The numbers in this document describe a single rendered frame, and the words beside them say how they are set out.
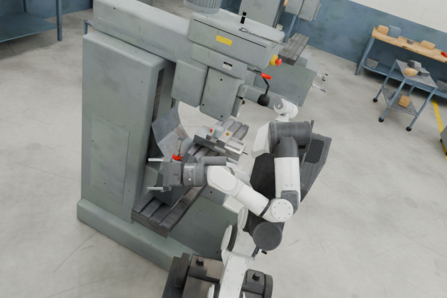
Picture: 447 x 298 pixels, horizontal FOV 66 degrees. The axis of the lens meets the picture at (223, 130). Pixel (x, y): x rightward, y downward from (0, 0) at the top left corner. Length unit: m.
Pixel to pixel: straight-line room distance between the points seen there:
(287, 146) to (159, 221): 0.91
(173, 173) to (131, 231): 1.58
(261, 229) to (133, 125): 1.22
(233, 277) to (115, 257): 1.23
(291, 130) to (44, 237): 2.28
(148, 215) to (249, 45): 1.03
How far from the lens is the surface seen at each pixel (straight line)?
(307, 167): 1.45
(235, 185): 1.24
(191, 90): 2.06
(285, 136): 1.28
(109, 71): 2.22
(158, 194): 1.99
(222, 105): 2.03
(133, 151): 2.39
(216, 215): 2.44
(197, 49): 1.96
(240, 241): 1.79
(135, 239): 2.83
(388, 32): 7.93
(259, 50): 1.81
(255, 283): 2.26
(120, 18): 2.21
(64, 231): 3.10
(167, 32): 2.04
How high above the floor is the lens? 2.43
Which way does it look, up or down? 33 degrees down
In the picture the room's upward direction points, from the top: 16 degrees clockwise
